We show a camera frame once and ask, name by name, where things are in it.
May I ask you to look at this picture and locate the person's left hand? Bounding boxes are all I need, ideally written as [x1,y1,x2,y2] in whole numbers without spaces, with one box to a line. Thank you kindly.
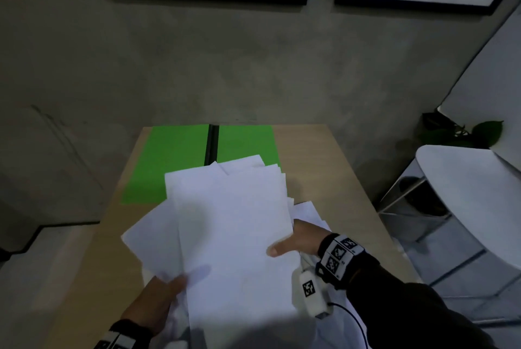
[120,273,189,338]

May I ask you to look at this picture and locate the person's right hand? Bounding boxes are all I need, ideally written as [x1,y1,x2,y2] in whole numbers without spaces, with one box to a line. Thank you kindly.
[266,219,333,257]

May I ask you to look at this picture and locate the stack of white paper sheets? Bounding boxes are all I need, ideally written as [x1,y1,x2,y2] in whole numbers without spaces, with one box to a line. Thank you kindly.
[121,154,369,349]

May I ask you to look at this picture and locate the person's right forearm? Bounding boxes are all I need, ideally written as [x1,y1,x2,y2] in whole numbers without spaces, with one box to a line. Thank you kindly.
[346,253,499,349]

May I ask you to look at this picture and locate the black wristband with marker tags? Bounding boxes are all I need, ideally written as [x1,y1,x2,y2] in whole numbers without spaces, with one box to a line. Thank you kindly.
[314,233,366,291]

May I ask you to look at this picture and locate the black wristband with white tags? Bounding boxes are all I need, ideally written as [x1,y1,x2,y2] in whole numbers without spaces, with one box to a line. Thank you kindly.
[94,319,153,349]

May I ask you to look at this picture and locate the wooden table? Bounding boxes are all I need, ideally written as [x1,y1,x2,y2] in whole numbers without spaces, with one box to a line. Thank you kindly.
[43,125,424,349]

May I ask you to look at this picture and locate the green folder with black spine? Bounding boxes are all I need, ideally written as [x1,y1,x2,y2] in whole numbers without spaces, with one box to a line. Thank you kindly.
[122,125,281,205]

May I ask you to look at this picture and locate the white round table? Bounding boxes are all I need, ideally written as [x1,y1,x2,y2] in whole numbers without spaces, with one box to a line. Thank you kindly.
[415,144,521,271]

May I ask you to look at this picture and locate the green potted plant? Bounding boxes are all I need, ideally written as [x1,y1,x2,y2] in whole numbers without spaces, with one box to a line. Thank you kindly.
[421,110,504,150]

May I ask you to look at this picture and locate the white panel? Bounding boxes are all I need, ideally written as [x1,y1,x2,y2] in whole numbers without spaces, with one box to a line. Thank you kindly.
[437,4,521,176]

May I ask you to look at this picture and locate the white wrist camera with marker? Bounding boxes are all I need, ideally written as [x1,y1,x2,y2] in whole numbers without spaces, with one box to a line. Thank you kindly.
[298,257,333,319]

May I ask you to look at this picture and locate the black cable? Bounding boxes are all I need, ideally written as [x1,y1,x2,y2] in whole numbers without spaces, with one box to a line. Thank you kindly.
[328,302,371,349]

